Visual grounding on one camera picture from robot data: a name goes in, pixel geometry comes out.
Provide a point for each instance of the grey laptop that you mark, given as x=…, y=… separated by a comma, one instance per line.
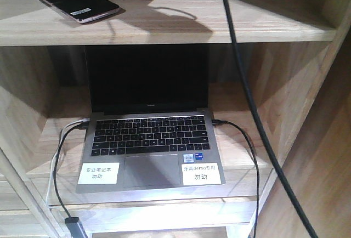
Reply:
x=149, y=113

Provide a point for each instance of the black purple smartphone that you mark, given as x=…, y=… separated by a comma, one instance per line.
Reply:
x=84, y=11

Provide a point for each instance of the right white laptop label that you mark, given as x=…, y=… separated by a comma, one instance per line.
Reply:
x=200, y=174

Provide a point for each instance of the grey usb hub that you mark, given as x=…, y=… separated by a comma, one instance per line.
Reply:
x=75, y=227

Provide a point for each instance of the white laptop label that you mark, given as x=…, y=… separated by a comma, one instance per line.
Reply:
x=200, y=174
x=99, y=173

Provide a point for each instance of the wooden desk shelf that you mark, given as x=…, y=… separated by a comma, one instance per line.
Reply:
x=294, y=45

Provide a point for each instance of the left white laptop label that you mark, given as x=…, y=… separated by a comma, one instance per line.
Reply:
x=99, y=173

